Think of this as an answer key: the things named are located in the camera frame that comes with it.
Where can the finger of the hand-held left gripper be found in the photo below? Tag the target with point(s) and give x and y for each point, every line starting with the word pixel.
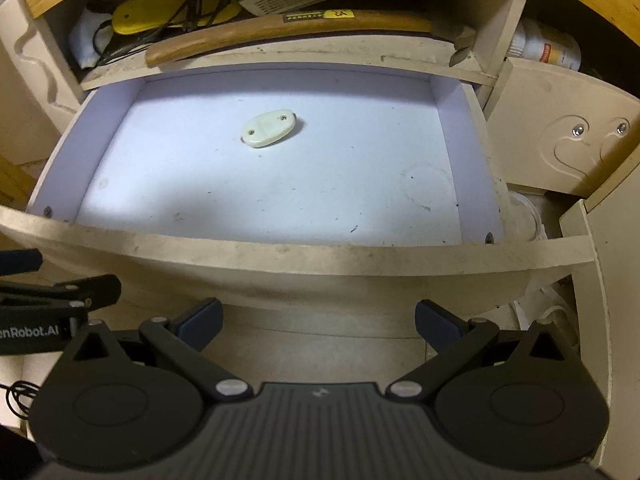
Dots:
pixel 20 261
pixel 95 290

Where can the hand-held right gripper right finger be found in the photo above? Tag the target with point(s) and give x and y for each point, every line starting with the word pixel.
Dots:
pixel 437 327

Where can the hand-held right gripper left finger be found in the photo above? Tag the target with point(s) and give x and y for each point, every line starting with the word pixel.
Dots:
pixel 202 325

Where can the cream wooden drawer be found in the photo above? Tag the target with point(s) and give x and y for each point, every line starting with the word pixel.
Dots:
pixel 280 185

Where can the cream oval plastic piece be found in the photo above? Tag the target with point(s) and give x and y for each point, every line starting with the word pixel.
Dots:
pixel 268 129

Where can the cream side cabinet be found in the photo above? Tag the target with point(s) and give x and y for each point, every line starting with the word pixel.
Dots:
pixel 615 310

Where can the cream wavy cabinet panel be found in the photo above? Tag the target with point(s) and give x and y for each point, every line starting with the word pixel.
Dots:
pixel 35 60

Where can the white cloth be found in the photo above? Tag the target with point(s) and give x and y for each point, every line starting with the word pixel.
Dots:
pixel 87 40

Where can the cream cabinet door with knobs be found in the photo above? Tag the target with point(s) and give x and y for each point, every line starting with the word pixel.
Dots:
pixel 560 130

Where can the yellow plastic device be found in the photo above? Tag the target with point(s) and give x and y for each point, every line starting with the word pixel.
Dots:
pixel 165 12

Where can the white bottle orange label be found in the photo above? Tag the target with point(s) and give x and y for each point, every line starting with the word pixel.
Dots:
pixel 545 47

